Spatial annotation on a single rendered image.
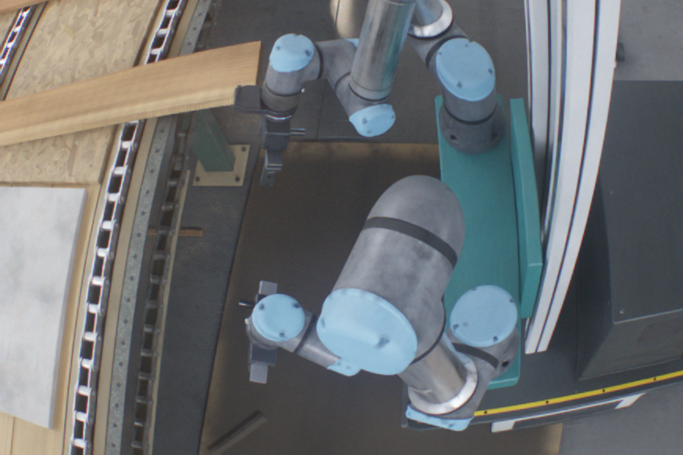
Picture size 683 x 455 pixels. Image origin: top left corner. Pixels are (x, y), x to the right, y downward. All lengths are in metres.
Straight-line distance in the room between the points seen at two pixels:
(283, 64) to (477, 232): 0.49
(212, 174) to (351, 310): 1.81
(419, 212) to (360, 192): 1.58
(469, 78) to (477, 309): 0.45
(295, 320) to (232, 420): 1.11
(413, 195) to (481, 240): 0.68
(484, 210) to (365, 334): 0.79
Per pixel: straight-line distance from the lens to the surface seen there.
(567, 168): 1.01
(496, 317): 1.24
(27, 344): 1.67
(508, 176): 1.61
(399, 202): 0.87
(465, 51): 1.50
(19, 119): 1.95
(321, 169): 2.50
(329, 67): 1.49
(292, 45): 1.45
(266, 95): 1.52
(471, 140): 1.60
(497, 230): 1.55
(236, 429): 2.27
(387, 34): 1.28
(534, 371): 1.87
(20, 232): 1.80
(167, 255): 1.89
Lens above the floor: 2.14
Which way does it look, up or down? 60 degrees down
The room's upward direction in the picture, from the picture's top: 22 degrees counter-clockwise
